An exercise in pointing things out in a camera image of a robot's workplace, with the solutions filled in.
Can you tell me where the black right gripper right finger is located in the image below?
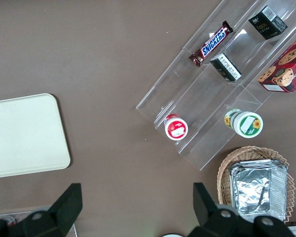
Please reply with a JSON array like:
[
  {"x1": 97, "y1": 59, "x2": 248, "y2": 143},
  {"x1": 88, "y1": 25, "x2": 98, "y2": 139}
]
[{"x1": 189, "y1": 182, "x2": 253, "y2": 237}]

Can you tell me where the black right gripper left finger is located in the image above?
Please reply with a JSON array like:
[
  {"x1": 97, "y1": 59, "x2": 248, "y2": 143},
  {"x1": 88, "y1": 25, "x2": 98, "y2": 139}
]
[{"x1": 22, "y1": 183, "x2": 83, "y2": 237}]

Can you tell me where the woven wicker basket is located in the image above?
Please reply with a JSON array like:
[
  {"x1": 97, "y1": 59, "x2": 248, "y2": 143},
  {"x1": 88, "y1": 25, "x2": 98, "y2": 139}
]
[{"x1": 217, "y1": 145, "x2": 296, "y2": 224}]

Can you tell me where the aluminium foil tray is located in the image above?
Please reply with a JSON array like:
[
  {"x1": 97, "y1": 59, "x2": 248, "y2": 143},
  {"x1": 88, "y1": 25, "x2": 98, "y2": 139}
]
[{"x1": 228, "y1": 159, "x2": 289, "y2": 223}]

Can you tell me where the cream plastic tray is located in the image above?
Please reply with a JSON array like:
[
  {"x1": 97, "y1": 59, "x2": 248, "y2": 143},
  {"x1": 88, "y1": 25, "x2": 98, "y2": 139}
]
[{"x1": 0, "y1": 93, "x2": 72, "y2": 180}]

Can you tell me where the red lidded small cup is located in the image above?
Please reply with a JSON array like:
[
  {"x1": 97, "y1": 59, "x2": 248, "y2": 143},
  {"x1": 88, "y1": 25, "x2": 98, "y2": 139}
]
[{"x1": 163, "y1": 114, "x2": 189, "y2": 141}]

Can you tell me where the green lidded sunflower cup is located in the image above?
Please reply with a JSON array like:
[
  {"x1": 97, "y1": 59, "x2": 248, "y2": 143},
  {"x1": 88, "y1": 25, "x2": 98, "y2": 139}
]
[{"x1": 223, "y1": 109, "x2": 263, "y2": 139}]

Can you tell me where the clear acrylic stepped display shelf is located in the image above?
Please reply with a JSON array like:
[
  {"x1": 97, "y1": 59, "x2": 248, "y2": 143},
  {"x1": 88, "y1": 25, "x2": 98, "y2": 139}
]
[{"x1": 135, "y1": 0, "x2": 296, "y2": 171}]

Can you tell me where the small black box white label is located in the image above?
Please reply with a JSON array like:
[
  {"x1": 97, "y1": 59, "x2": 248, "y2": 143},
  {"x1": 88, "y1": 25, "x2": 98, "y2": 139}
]
[{"x1": 209, "y1": 53, "x2": 243, "y2": 82}]

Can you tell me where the red tartan cookie box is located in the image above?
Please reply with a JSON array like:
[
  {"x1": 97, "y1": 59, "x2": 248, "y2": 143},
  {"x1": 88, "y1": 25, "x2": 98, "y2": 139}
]
[{"x1": 258, "y1": 31, "x2": 296, "y2": 93}]

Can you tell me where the Snickers chocolate bar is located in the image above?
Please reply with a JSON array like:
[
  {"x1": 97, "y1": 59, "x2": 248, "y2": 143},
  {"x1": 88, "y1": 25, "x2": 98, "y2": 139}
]
[{"x1": 188, "y1": 20, "x2": 234, "y2": 68}]

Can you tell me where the black box with Face print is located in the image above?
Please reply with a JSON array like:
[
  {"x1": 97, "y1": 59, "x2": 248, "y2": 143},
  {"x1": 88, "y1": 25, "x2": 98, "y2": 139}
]
[{"x1": 248, "y1": 5, "x2": 289, "y2": 40}]

